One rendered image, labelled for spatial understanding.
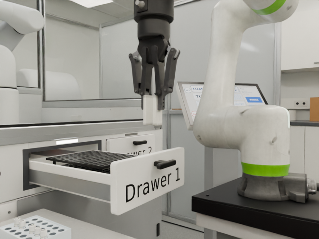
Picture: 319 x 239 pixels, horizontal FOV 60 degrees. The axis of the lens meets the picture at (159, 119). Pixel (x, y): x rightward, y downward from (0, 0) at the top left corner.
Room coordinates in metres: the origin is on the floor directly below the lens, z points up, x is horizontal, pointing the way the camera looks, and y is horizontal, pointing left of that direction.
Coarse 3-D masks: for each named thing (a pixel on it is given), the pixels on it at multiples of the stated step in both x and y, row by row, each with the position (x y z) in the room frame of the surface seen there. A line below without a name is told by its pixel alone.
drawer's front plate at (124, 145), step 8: (136, 136) 1.13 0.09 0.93; (144, 136) 1.17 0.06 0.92; (152, 136) 1.22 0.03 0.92; (112, 144) 1.01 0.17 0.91; (120, 144) 1.04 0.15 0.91; (128, 144) 1.08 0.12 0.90; (144, 144) 1.17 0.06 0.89; (152, 144) 1.22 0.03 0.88; (120, 152) 1.04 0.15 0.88; (128, 152) 1.08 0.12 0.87; (144, 152) 1.17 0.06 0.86; (152, 152) 1.22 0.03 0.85
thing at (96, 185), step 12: (48, 156) 0.83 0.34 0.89; (36, 168) 0.74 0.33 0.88; (48, 168) 0.71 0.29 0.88; (60, 168) 0.69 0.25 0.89; (72, 168) 0.66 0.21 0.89; (36, 180) 0.74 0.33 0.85; (48, 180) 0.71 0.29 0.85; (60, 180) 0.68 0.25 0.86; (72, 180) 0.66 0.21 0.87; (84, 180) 0.63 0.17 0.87; (96, 180) 0.62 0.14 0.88; (108, 180) 0.59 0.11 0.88; (72, 192) 0.66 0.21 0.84; (84, 192) 0.63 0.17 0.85; (96, 192) 0.61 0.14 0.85; (108, 192) 0.59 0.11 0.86
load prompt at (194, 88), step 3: (192, 87) 1.56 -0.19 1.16; (195, 87) 1.56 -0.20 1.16; (198, 87) 1.57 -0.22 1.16; (201, 87) 1.57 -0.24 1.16; (237, 87) 1.64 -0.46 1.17; (192, 90) 1.54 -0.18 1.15; (195, 90) 1.55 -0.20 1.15; (198, 90) 1.55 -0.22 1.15; (201, 90) 1.56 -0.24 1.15; (237, 90) 1.62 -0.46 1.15
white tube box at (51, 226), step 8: (32, 216) 0.61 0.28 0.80; (8, 224) 0.57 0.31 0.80; (40, 224) 0.57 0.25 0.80; (48, 224) 0.57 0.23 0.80; (56, 224) 0.57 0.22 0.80; (0, 232) 0.54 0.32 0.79; (8, 232) 0.53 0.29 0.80; (16, 232) 0.54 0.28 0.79; (24, 232) 0.53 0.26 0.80; (48, 232) 0.53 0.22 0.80; (56, 232) 0.53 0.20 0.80; (64, 232) 0.53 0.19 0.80
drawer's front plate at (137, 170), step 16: (128, 160) 0.59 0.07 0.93; (144, 160) 0.64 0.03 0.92; (176, 160) 0.76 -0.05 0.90; (112, 176) 0.56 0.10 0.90; (128, 176) 0.59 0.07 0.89; (144, 176) 0.64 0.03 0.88; (160, 176) 0.69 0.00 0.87; (176, 176) 0.76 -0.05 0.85; (112, 192) 0.56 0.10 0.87; (128, 192) 0.59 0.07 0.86; (160, 192) 0.69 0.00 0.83; (112, 208) 0.56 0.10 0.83; (128, 208) 0.59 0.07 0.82
